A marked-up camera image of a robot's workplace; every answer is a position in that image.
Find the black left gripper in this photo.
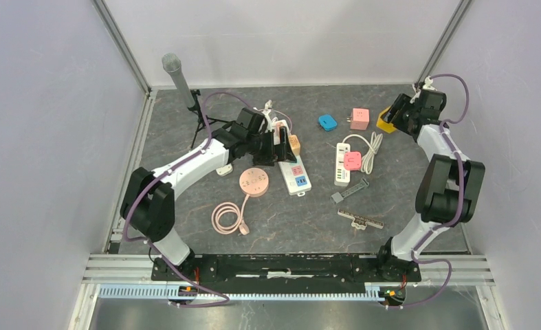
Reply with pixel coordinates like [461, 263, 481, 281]
[247, 127, 296, 168]

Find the yellow cube socket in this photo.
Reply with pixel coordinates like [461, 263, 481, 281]
[376, 107, 397, 133]

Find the tan patterned cube socket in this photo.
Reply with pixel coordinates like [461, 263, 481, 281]
[289, 135, 301, 156]

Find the long white power strip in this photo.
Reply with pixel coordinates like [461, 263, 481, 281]
[272, 118, 312, 197]

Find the round pink power socket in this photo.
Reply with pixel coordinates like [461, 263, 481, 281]
[239, 168, 269, 197]

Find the pink cube socket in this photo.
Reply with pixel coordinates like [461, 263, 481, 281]
[350, 108, 370, 131]

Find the white plug adapter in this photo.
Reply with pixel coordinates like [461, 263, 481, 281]
[216, 164, 233, 177]

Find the light blue plug adapter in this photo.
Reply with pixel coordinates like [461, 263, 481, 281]
[318, 114, 338, 131]

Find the small salmon plug adapter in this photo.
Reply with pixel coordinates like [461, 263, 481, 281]
[274, 122, 288, 139]

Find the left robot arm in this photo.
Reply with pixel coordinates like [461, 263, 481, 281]
[120, 107, 296, 280]

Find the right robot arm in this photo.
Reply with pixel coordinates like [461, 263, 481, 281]
[375, 89, 485, 281]

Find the pink red plug adapter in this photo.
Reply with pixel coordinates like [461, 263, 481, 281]
[343, 151, 363, 171]

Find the small white power strip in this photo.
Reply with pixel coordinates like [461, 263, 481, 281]
[334, 142, 351, 186]

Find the grey plastic clip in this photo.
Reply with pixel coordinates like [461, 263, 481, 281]
[331, 178, 370, 204]

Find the beige comb strip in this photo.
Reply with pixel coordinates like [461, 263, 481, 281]
[337, 209, 384, 230]

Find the grey microphone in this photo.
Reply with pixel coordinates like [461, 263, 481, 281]
[162, 53, 196, 111]

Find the white power strip cable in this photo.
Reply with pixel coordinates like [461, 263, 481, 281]
[342, 131, 384, 176]

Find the pink coiled socket cable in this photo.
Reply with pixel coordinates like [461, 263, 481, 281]
[211, 195, 252, 237]

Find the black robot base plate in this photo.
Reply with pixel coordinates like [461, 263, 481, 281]
[178, 253, 421, 294]

